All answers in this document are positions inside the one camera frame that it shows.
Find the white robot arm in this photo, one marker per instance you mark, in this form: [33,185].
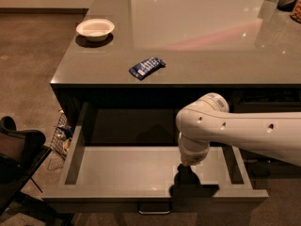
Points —
[208,119]

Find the blue snack packet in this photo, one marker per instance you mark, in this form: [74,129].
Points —
[146,67]

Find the grey counter cabinet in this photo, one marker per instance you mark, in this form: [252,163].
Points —
[208,46]

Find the white paper bowl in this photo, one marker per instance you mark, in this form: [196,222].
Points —
[95,29]

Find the black chair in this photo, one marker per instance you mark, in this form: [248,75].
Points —
[21,154]

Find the brown woven object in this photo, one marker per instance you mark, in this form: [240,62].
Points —
[296,12]

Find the wire basket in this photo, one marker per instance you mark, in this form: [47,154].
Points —
[60,142]

